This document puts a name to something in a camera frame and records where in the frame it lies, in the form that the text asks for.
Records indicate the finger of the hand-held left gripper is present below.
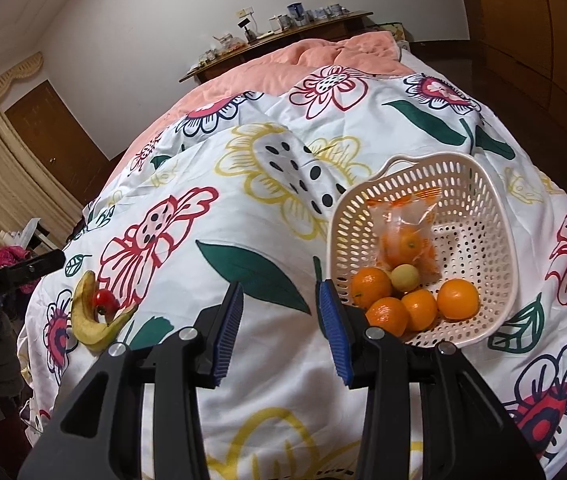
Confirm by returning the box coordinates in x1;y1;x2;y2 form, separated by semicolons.
0;249;66;307

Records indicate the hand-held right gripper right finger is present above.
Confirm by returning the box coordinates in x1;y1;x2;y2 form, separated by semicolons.
315;279;547;480

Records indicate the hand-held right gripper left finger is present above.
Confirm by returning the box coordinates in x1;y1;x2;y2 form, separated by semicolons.
18;280;244;480

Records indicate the orange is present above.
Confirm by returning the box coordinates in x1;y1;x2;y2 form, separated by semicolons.
436;278;480;321
351;267;393;309
401;289;438;332
366;297;411;338

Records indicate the red tomato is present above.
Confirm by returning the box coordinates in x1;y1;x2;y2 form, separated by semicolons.
92;289;118;314

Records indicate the small yellow-green citrus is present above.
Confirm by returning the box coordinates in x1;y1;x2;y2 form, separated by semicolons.
391;264;421;293

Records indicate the yellow banana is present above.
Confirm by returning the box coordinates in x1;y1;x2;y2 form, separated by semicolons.
72;270;139;353

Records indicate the plastic bag of oranges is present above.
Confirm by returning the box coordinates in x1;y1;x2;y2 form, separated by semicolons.
367;187;443;283

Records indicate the cream plastic basket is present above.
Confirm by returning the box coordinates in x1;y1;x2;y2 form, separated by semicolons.
330;154;517;349

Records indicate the pink cloth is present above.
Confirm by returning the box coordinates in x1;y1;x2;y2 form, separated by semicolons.
0;244;39;297

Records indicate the white rack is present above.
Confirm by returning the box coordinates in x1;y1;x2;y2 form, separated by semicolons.
0;217;60;252

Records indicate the white floral quilt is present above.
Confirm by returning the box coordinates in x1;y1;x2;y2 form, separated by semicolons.
16;62;567;480

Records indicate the brown wooden door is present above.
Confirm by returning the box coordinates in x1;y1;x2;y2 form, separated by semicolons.
4;81;115;201

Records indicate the pink blanket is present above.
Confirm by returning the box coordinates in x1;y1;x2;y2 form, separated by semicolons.
108;30;414;176

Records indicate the clear box of trinkets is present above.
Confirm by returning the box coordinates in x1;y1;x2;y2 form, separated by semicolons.
212;34;245;51

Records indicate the wooden headboard shelf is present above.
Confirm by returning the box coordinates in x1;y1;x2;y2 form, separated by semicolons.
180;11;374;84

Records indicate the pale patterned pillow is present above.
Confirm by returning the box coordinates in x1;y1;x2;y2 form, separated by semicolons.
368;21;411;53

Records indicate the brown wooden wardrobe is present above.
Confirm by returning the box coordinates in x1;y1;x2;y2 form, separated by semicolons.
453;0;567;176

